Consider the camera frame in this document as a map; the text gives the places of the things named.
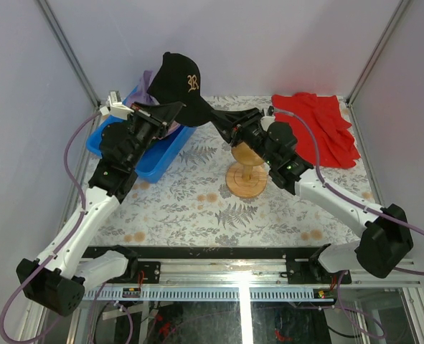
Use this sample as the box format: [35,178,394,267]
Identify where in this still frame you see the frame post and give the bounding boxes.
[34,0,101,108]
[344,0,413,105]

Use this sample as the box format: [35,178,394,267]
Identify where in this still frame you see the red cloth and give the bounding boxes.
[271,92,360,169]

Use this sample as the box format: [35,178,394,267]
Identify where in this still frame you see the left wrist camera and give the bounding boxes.
[99,90,133,120]

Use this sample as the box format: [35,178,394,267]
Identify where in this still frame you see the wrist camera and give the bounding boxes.
[99,90,133,120]
[261,106,275,126]

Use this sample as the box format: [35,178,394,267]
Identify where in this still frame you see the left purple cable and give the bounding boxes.
[0,110,105,341]

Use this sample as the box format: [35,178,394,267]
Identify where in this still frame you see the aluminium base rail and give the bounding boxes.
[82,256,423,287]

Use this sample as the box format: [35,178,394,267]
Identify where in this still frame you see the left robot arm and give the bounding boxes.
[17,102,184,317]

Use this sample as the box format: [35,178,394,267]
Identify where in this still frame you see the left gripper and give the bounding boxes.
[127,102,184,170]

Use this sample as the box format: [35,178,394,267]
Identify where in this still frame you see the left frame post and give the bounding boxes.
[34,0,101,108]

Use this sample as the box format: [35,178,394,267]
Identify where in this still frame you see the wooden hat stand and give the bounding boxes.
[226,143,268,199]

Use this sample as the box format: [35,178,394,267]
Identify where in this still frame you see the black baseball cap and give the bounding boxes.
[147,52,213,128]

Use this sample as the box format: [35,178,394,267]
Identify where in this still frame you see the right frame post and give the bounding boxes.
[344,0,413,105]

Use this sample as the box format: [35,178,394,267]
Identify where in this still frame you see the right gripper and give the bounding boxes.
[211,107,278,166]

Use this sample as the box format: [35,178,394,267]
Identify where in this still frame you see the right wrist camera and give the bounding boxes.
[261,106,275,126]

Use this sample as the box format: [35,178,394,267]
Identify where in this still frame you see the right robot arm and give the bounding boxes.
[211,108,413,283]

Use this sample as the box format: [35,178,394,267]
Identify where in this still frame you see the slotted cable duct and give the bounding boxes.
[83,286,335,302]

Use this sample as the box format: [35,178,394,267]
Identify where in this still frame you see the pink cap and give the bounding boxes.
[155,121,181,140]

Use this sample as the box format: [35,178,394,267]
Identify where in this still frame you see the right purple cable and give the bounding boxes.
[274,110,424,340]

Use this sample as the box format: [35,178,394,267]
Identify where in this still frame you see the purple cap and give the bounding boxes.
[125,70,159,107]

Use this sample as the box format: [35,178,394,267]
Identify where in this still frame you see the purple cable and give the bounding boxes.
[274,110,424,340]
[0,110,105,341]

